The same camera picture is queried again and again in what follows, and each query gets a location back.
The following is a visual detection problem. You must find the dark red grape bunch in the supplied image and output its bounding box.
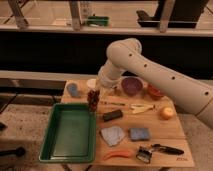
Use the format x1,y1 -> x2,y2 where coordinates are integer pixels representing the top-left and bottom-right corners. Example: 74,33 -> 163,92
87,90 -> 100,112

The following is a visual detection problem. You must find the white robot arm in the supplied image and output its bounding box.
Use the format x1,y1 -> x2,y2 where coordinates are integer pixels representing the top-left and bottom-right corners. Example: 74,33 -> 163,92
98,38 -> 213,129

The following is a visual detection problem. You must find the small metal cup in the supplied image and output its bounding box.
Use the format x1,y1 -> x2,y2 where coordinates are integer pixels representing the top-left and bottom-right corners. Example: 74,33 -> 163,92
110,86 -> 118,95

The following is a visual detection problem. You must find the white plastic cup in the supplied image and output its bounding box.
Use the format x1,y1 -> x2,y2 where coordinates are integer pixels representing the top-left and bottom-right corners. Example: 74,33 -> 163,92
86,78 -> 98,90

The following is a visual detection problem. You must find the blue plastic cup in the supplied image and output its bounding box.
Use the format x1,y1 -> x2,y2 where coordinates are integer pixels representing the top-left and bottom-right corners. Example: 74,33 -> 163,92
66,83 -> 79,97

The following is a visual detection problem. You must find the thin brown stick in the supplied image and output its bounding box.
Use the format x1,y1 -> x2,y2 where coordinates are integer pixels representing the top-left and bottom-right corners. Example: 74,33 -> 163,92
99,101 -> 125,106

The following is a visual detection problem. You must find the black rectangular block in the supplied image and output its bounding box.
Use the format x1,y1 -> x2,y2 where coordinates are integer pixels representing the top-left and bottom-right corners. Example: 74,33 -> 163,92
103,110 -> 123,122

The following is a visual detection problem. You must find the purple bowl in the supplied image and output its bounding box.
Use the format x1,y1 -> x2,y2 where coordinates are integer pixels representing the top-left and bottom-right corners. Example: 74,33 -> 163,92
121,77 -> 143,96

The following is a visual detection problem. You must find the banana peel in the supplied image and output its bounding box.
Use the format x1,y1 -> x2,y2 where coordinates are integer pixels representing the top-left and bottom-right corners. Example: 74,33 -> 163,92
130,104 -> 155,114

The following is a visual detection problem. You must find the light blue cloth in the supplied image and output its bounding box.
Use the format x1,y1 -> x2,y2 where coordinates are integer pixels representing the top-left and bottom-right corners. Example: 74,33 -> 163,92
100,126 -> 125,147

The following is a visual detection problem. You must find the wooden table board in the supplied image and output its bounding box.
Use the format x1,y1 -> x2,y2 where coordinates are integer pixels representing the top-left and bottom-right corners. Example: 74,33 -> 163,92
60,79 -> 196,168

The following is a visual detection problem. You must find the red bowl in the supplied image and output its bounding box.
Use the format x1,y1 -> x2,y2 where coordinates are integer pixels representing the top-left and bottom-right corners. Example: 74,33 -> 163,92
147,84 -> 164,100

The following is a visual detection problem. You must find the blue sponge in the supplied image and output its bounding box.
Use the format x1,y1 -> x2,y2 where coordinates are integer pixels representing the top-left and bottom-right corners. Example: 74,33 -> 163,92
129,128 -> 150,141

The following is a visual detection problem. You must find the green plastic tray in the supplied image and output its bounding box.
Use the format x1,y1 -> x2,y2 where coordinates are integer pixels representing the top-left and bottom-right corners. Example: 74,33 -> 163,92
39,103 -> 96,164

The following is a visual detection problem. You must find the orange carrot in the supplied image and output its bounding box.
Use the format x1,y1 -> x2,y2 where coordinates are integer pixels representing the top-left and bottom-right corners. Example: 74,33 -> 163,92
103,150 -> 133,160

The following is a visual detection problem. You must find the green box on shelf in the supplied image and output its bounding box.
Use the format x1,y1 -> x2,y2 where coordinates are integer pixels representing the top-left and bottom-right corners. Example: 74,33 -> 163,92
87,16 -> 109,26

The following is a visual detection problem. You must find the black metal brush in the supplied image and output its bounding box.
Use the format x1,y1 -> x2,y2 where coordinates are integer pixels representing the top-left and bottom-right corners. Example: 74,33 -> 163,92
136,146 -> 152,164

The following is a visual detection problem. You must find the black handled peeler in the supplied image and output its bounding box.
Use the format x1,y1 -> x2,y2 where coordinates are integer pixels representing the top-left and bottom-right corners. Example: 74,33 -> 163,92
151,144 -> 184,155

